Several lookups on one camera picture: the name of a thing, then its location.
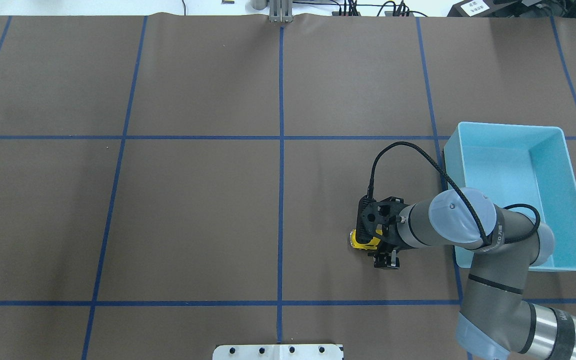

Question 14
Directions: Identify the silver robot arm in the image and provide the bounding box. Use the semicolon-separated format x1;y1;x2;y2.
356;187;576;360

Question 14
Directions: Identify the light blue plastic bin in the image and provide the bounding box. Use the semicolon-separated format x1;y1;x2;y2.
443;121;576;272

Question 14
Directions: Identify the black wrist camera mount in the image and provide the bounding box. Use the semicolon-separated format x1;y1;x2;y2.
354;195;407;249

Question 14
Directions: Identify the yellow beetle toy car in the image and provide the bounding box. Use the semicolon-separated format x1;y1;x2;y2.
350;229;383;250

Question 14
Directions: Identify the small electronics board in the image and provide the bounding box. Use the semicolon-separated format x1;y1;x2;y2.
330;0;427;18

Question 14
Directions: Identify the aluminium frame post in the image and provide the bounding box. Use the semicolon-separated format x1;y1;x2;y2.
267;0;294;24

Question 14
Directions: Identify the white mounting plate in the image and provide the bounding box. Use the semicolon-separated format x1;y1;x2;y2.
212;343;345;360

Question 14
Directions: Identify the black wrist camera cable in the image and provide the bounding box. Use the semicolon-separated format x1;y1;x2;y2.
366;141;541;246

